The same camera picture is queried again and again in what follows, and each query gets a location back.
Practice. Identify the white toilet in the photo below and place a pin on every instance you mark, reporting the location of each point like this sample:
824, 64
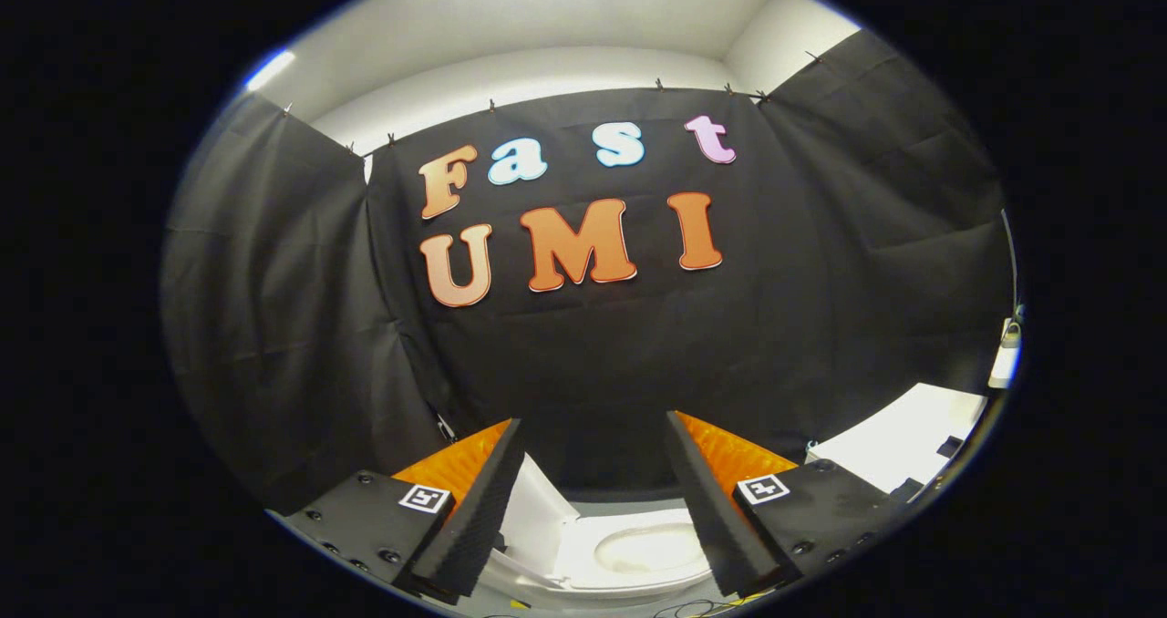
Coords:
583, 554

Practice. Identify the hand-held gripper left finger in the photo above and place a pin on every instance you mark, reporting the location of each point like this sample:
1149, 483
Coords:
488, 509

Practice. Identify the black backdrop cloth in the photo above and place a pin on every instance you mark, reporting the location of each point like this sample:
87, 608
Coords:
821, 281

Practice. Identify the white ribbed cabinet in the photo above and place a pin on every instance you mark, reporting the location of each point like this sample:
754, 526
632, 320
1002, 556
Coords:
903, 431

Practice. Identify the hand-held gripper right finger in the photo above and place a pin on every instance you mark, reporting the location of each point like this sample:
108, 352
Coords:
716, 509

